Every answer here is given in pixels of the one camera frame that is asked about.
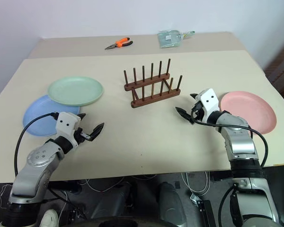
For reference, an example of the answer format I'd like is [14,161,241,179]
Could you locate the green plate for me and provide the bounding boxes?
[47,75,104,106]

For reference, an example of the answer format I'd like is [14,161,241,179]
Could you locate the white cable bundle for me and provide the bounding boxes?
[181,171,212,197]
[84,175,126,192]

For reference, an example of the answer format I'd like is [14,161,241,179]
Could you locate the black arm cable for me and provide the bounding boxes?
[190,107,268,169]
[15,112,60,178]

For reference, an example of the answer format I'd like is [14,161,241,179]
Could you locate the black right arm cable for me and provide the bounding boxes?
[190,107,268,169]

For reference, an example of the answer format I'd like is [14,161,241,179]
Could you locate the white shoe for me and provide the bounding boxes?
[39,208,60,227]

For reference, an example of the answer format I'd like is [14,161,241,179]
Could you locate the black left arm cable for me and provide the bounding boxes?
[15,112,60,178]

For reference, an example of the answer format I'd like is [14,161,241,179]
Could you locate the grey rounded shape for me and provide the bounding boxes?
[91,184,139,220]
[158,182,188,226]

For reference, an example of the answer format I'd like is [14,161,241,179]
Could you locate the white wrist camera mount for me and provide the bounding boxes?
[55,112,82,148]
[195,88,221,124]

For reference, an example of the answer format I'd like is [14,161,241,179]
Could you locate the black flat bar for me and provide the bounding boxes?
[199,199,215,227]

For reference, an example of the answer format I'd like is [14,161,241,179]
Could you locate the blue plate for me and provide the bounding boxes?
[22,94,80,137]

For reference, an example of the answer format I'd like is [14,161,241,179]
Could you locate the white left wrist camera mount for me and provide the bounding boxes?
[55,112,82,148]

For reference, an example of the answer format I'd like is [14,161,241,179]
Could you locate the wooden dish rack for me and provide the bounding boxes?
[123,58,182,109]

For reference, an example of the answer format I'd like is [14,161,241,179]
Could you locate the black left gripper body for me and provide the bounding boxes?
[73,127,91,144]

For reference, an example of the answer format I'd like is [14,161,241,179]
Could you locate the pink-red plate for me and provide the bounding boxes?
[220,91,277,135]

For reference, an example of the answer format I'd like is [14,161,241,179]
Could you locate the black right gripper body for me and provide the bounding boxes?
[190,101,204,124]

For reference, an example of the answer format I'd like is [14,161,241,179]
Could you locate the thin black torso cable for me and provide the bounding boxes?
[218,183,239,227]

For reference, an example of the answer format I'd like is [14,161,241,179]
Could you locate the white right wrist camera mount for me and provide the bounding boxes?
[195,88,221,124]

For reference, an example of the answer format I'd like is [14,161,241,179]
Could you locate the orange-handled pliers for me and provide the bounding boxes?
[104,37,133,51]

